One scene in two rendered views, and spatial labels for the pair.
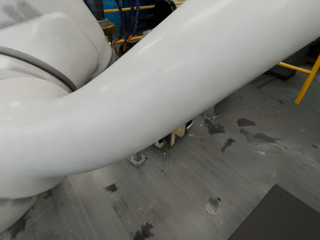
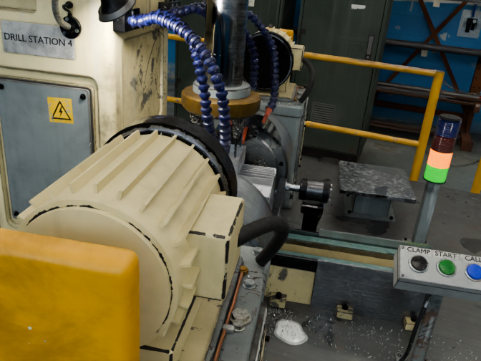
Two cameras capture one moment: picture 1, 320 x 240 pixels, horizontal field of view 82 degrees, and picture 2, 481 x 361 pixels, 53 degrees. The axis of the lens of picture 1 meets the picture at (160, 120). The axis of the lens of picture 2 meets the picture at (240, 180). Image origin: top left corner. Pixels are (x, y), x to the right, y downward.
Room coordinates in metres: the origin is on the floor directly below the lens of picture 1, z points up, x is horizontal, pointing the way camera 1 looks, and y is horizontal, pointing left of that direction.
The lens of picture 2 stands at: (0.12, 0.87, 1.54)
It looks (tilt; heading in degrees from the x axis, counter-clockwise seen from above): 24 degrees down; 327
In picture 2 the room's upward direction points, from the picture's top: 5 degrees clockwise
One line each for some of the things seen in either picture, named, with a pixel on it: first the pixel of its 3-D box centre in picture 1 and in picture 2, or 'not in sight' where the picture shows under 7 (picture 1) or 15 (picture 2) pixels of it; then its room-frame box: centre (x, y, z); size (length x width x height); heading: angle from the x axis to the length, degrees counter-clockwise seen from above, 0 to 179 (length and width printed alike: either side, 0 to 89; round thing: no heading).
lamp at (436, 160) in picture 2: not in sight; (439, 157); (0.91, -0.31, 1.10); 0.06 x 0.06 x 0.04
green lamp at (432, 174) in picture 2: not in sight; (436, 172); (0.91, -0.31, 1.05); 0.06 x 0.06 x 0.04
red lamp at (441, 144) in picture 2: not in sight; (444, 142); (0.91, -0.31, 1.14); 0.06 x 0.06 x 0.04
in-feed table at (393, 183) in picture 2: not in sight; (371, 193); (1.17, -0.36, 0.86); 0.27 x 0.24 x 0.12; 139
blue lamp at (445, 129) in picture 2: not in sight; (447, 127); (0.91, -0.31, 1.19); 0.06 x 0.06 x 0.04
